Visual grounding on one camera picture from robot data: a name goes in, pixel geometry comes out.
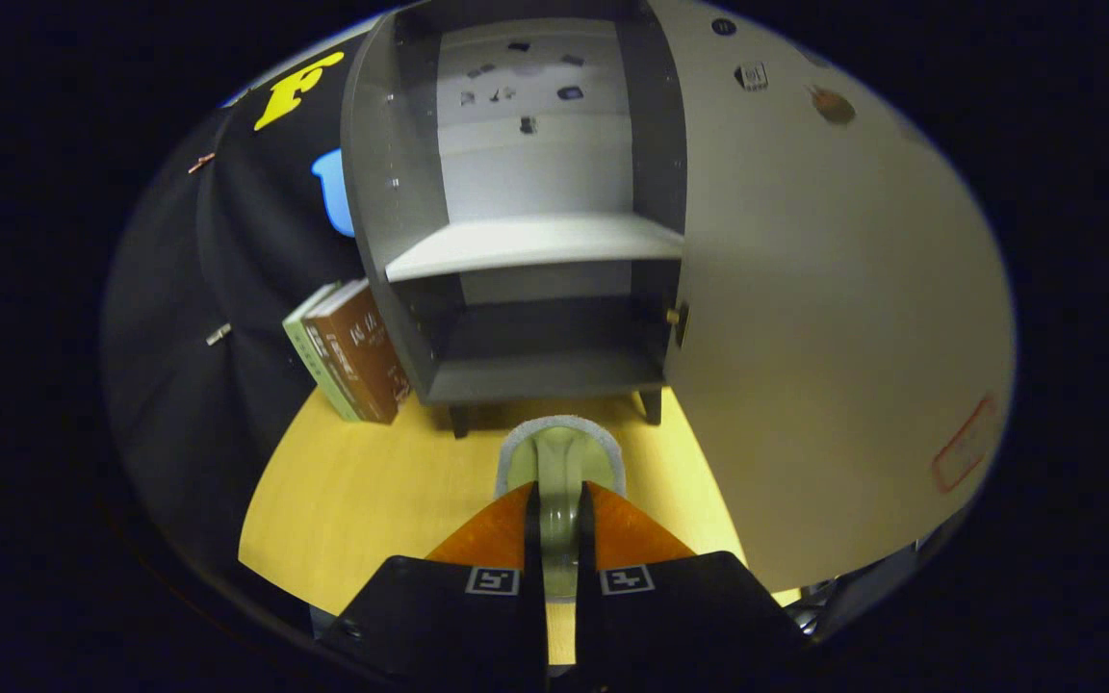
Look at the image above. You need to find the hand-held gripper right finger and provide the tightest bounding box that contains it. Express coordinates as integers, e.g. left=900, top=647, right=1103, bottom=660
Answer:
left=574, top=481, right=811, bottom=693

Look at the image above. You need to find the black backdrop cloth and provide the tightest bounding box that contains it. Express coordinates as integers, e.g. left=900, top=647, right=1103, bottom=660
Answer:
left=102, top=37, right=403, bottom=622

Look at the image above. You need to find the brown book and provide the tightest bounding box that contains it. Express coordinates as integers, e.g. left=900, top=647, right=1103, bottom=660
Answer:
left=303, top=294, right=380, bottom=425
left=328, top=279, right=414, bottom=425

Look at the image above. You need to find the pale green cup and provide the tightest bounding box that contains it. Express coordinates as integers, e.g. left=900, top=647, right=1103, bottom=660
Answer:
left=495, top=415, right=629, bottom=603

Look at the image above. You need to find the beige cabinet door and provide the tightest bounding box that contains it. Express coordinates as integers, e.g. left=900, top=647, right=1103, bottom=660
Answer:
left=646, top=0, right=1018, bottom=594

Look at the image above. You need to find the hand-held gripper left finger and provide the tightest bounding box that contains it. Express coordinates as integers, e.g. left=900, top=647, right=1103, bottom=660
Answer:
left=333, top=481, right=548, bottom=693

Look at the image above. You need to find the dark grey cabinet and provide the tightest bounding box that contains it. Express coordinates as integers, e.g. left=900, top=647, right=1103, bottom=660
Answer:
left=340, top=0, right=692, bottom=440

